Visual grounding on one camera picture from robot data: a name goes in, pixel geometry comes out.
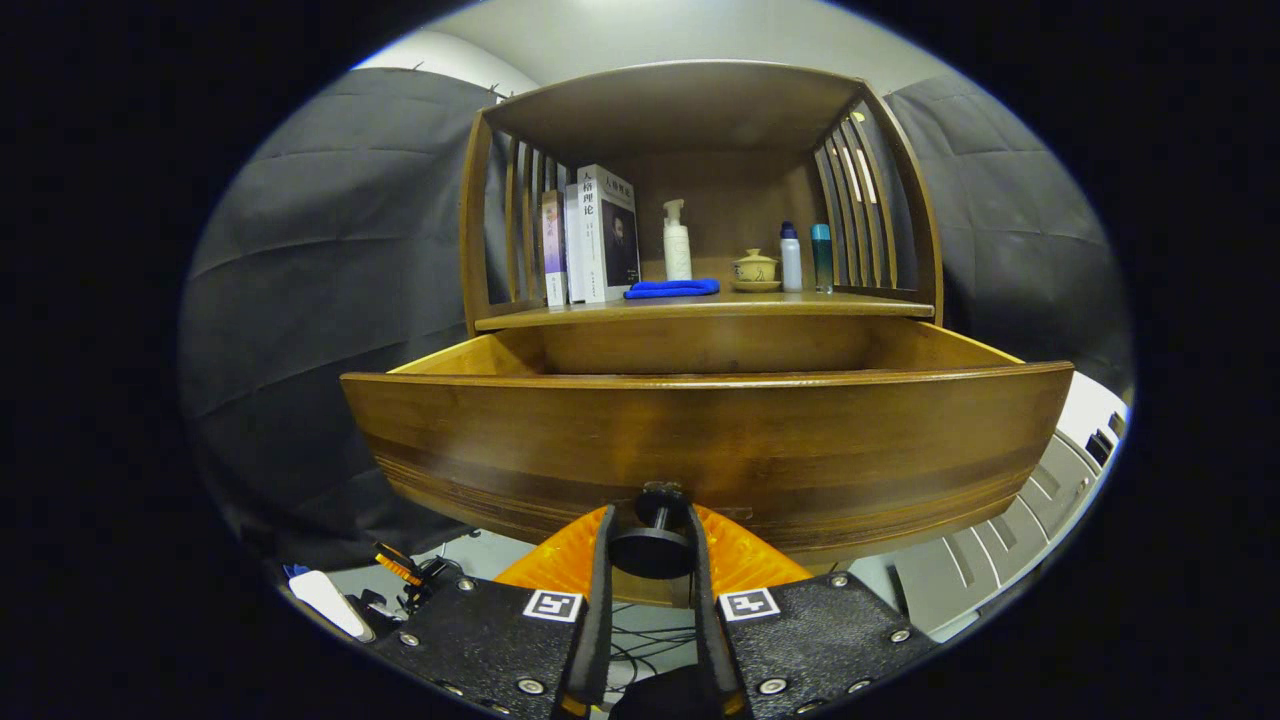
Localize white pump bottle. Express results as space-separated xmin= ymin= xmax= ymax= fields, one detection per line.
xmin=663 ymin=198 xmax=694 ymax=282

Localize white filing cabinet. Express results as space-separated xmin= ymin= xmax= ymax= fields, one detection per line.
xmin=850 ymin=372 xmax=1131 ymax=641

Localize black backdrop cloth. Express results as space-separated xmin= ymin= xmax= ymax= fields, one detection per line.
xmin=178 ymin=68 xmax=1136 ymax=571

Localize person's dark clothing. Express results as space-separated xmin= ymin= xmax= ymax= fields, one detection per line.
xmin=608 ymin=663 xmax=736 ymax=720

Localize wooden cabinet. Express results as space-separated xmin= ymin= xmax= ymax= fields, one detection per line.
xmin=458 ymin=60 xmax=946 ymax=336

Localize wooden drawer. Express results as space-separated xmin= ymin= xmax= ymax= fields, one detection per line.
xmin=340 ymin=318 xmax=1076 ymax=607

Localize black drawer knob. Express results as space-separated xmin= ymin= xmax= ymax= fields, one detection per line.
xmin=608 ymin=482 xmax=698 ymax=579

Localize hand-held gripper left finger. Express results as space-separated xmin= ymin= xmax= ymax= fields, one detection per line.
xmin=365 ymin=503 xmax=618 ymax=720

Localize white flat device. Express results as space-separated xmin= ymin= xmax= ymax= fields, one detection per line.
xmin=288 ymin=570 xmax=376 ymax=643

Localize purple book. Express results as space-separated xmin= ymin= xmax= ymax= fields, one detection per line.
xmin=541 ymin=190 xmax=569 ymax=307

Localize blue folded cloth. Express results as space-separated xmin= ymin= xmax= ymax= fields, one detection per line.
xmin=624 ymin=278 xmax=721 ymax=300

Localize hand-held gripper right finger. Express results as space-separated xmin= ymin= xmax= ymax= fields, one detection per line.
xmin=685 ymin=503 xmax=941 ymax=720

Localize white portrait book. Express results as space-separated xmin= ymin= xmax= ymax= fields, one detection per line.
xmin=578 ymin=164 xmax=642 ymax=304

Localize black floor cables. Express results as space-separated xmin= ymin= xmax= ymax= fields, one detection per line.
xmin=605 ymin=600 xmax=701 ymax=701

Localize wooden countertop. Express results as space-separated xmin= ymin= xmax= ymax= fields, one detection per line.
xmin=475 ymin=288 xmax=936 ymax=331

